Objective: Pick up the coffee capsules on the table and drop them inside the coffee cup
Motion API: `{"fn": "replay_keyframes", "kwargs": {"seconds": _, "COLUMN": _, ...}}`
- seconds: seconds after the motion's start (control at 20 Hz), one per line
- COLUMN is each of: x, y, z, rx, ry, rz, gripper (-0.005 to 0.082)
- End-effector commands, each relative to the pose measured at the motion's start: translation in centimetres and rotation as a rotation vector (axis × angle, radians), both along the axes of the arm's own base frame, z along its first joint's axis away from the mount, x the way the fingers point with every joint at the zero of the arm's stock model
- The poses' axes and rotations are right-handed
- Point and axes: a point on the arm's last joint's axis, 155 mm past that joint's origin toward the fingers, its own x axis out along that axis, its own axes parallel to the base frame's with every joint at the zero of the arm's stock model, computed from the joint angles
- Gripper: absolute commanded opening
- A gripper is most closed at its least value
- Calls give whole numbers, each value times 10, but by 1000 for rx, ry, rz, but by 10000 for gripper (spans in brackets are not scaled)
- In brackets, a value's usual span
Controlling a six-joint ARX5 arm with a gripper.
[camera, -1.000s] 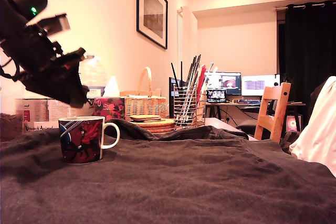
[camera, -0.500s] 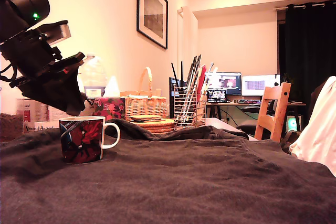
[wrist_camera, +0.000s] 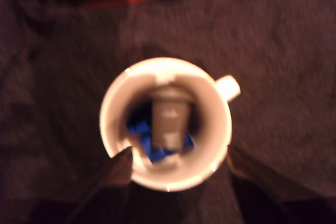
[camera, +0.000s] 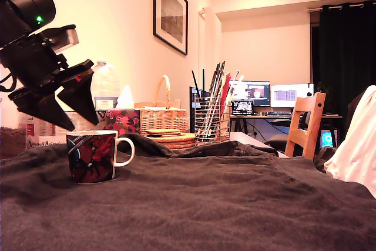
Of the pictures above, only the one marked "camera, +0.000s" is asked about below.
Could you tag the printed cardboard box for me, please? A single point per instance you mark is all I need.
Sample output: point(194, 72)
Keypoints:
point(38, 129)

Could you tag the large clear water bottle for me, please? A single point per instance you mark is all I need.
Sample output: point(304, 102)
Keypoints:
point(107, 86)

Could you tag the white box with lettering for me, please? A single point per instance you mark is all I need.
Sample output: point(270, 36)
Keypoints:
point(44, 143)

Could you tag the white tissue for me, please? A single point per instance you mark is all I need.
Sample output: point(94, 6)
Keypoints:
point(125, 99)

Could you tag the floral tissue box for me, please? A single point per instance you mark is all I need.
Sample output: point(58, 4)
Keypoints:
point(123, 121)

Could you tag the dark mug with red print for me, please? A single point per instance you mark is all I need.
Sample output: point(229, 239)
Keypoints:
point(91, 157)

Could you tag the square cork coasters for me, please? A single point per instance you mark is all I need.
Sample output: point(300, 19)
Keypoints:
point(163, 132)

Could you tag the round cork trivets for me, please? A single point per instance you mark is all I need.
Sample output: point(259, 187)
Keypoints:
point(176, 142)

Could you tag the black box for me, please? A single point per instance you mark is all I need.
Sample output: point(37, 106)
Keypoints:
point(192, 115)

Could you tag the black straw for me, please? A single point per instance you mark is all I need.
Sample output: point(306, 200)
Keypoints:
point(203, 80)
point(195, 83)

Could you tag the dark chopstick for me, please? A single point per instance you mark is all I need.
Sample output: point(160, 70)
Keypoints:
point(214, 80)
point(220, 77)

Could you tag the red spatula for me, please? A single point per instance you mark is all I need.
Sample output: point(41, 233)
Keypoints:
point(225, 92)

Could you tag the small laptop screen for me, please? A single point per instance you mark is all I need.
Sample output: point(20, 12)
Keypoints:
point(242, 107)

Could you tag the black computer monitor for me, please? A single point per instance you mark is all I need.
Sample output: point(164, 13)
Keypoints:
point(258, 92)

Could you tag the wooden desk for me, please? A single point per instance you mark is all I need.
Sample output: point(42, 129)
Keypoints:
point(264, 117)

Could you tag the dark grey table cloth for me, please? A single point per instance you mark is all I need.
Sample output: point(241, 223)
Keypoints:
point(235, 204)

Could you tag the computer keyboard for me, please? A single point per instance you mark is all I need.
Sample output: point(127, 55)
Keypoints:
point(279, 113)

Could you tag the computer monitor with webcam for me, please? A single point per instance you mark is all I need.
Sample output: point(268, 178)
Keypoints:
point(289, 95)

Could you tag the wooden chair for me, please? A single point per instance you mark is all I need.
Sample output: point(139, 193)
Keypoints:
point(306, 105)

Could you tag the white curtain rod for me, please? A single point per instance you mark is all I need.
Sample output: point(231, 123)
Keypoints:
point(313, 10)

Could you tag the computer case with lit fan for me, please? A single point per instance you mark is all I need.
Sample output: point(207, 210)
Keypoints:
point(326, 139)

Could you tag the dark curtain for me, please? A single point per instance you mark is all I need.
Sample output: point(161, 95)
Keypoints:
point(346, 57)

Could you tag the white cloth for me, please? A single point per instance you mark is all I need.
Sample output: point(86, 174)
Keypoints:
point(355, 145)

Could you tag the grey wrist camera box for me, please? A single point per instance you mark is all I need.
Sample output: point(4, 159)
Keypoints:
point(70, 36)

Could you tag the black framed wall picture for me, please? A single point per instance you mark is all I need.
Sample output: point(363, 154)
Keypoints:
point(172, 16)

